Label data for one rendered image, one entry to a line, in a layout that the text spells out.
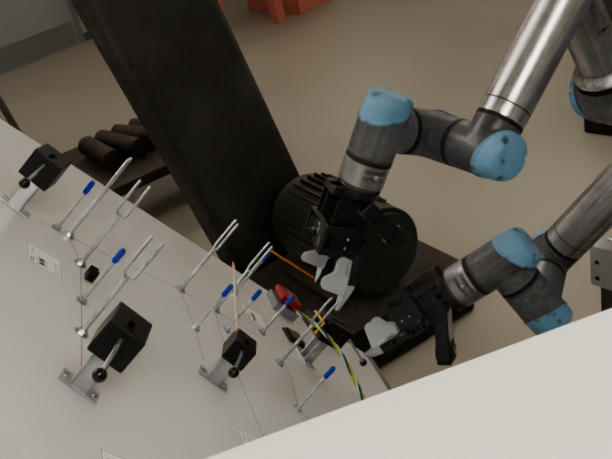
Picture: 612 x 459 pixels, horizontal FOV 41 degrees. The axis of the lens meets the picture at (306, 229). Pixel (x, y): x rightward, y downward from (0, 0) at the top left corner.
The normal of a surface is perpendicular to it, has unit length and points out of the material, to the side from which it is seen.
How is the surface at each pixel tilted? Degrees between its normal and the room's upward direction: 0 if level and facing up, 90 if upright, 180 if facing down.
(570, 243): 87
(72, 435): 54
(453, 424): 0
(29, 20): 90
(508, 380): 0
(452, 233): 0
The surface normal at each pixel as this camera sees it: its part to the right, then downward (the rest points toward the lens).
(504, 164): 0.58, 0.28
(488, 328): -0.20, -0.85
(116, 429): 0.65, -0.75
